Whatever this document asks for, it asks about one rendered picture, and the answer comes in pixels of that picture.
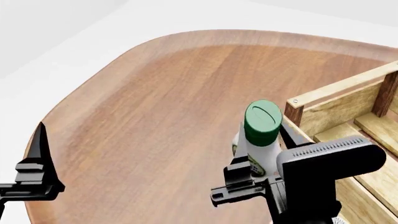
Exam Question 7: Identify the grey black wrist camera box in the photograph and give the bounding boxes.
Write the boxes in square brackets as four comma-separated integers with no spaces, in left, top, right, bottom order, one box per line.
[275,135,387,224]

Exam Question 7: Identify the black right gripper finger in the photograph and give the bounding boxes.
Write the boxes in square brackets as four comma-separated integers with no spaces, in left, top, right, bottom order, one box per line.
[279,121,314,151]
[223,139,253,188]

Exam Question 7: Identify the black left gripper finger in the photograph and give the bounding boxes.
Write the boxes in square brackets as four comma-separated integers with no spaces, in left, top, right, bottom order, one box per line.
[14,121,65,187]

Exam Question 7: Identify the white salad dressing bottle green cap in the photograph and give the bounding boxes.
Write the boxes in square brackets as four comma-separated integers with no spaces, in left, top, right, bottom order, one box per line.
[231,99,284,178]

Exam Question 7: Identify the light wooden slatted tray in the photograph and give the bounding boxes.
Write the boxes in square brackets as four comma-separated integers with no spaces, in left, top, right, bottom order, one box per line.
[283,60,398,224]

